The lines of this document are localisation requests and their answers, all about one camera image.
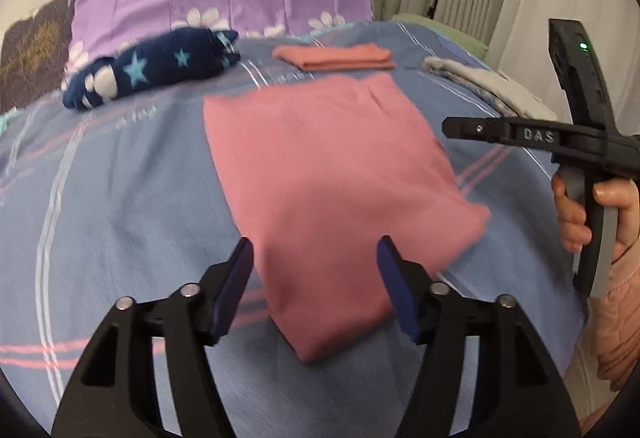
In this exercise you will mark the navy star-print garment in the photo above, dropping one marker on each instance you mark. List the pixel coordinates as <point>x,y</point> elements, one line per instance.
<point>165,61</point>

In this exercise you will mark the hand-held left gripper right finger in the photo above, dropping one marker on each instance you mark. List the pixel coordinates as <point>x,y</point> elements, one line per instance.
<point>395,288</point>

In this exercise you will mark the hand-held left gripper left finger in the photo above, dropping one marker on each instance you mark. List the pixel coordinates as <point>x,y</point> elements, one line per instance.
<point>232,288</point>

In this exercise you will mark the blue striped bedsheet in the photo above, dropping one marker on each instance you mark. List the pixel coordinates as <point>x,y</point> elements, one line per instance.
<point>125,198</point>

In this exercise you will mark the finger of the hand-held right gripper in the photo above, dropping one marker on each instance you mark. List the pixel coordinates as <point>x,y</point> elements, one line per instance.
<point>490,131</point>

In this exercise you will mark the pink garment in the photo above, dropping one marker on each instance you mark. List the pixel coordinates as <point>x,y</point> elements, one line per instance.
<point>325,178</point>

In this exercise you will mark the teal cloth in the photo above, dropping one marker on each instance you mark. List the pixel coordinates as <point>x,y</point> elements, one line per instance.
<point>4,123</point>

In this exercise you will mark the dark patterned pillow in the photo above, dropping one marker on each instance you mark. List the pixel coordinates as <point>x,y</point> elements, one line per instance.
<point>35,53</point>

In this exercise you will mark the folded grey cloth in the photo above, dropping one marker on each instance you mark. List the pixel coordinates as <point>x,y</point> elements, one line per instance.
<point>495,86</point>

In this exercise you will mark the person's right forearm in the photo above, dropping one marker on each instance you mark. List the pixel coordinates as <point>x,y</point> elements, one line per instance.
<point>617,318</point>

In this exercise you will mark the folded salmon cloth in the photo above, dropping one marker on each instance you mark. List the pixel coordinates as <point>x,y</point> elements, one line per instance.
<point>330,56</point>

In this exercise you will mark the person's right hand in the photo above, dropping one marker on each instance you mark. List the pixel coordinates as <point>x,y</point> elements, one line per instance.
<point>570,223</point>

